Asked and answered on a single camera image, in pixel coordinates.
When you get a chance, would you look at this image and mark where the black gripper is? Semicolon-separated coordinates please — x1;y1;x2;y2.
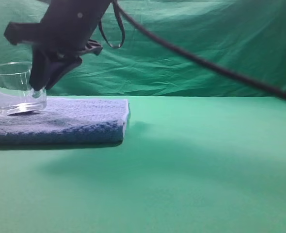
4;0;112;91

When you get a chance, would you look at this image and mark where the green backdrop cloth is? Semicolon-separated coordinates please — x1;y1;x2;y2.
0;0;286;98

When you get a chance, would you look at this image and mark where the transparent glass cup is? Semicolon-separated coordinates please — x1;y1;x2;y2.
0;62;47;116

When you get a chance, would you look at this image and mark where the folded blue towel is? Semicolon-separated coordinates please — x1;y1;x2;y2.
0;97;130;146

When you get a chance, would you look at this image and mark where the thin black cable loop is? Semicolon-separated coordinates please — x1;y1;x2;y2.
98;0;126;49

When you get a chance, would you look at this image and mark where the thick black cable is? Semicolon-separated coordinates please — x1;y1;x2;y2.
114;0;286;106

